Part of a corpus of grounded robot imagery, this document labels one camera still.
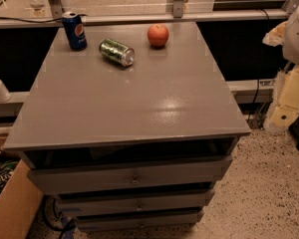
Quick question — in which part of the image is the green soda can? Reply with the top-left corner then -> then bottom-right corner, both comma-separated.
99,38 -> 135,67

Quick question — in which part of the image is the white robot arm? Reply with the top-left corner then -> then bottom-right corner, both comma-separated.
262,5 -> 299,134

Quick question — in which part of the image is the blue Pepsi can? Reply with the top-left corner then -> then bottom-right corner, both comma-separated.
62,12 -> 88,51

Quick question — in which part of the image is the grey drawer cabinet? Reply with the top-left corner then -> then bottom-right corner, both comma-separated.
5,23 -> 250,225

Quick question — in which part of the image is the red apple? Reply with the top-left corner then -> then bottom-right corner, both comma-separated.
148,24 -> 169,48

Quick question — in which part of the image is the top grey drawer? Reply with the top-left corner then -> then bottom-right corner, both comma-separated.
28,156 -> 232,195

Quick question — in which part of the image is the grey drawer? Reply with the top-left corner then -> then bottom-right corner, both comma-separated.
77,209 -> 203,231
28,156 -> 232,195
57,189 -> 215,217

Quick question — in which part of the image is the bottom grey drawer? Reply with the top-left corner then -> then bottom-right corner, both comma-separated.
77,209 -> 203,231

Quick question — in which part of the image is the middle grey drawer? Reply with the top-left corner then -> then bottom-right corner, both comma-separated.
57,189 -> 215,217

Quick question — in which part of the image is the cardboard box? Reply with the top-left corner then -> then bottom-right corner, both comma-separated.
0,153 -> 43,239

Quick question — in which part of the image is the black floor cable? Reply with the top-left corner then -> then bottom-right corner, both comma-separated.
41,196 -> 78,239

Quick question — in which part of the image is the metal frame rail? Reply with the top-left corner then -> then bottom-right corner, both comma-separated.
0,9 -> 289,29

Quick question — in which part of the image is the black cable on rail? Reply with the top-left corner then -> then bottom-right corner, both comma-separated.
0,15 -> 64,24

